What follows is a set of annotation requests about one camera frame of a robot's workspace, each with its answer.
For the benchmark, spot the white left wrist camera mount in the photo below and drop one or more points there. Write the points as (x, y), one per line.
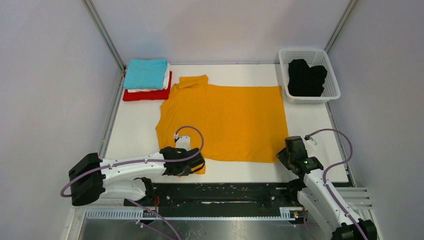
(182, 142)

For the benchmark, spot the yellow t shirt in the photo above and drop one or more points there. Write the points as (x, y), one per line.
(230, 123)

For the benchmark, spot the left aluminium corner post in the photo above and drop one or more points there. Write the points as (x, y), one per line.
(96, 18)

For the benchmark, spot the black t shirt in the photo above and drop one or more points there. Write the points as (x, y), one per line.
(305, 81)

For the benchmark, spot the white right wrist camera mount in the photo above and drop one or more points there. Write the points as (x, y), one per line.
(309, 139)

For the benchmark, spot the aluminium corner post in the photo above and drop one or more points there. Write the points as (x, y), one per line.
(96, 18)
(339, 26)

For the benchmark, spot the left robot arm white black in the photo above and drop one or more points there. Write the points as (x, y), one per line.
(94, 178)

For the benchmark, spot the right controller board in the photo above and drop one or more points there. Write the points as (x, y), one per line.
(296, 214)

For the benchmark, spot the white plastic laundry basket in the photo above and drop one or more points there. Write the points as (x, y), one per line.
(313, 57)

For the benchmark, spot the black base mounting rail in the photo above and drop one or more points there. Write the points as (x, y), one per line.
(223, 200)

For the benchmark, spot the folded red t shirt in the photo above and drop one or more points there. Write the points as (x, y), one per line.
(149, 95)

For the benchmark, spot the folded white t shirt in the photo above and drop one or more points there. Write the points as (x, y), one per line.
(166, 81)

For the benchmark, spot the right aluminium corner post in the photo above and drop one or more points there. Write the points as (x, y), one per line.
(339, 26)

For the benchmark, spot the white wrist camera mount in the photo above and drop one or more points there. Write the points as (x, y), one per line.
(182, 142)
(309, 139)

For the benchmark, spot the folded cyan t shirt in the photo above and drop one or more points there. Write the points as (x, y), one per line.
(145, 74)

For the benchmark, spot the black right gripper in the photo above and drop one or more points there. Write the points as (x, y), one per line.
(281, 155)

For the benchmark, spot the white slotted cable duct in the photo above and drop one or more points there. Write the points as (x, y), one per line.
(140, 214)

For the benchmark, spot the controller board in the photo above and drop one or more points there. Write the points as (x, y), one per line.
(296, 214)
(149, 212)

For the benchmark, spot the left controller board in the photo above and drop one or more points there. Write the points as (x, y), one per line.
(149, 212)

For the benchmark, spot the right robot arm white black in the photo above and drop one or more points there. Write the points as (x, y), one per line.
(319, 197)

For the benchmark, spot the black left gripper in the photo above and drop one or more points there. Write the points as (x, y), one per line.
(187, 171)

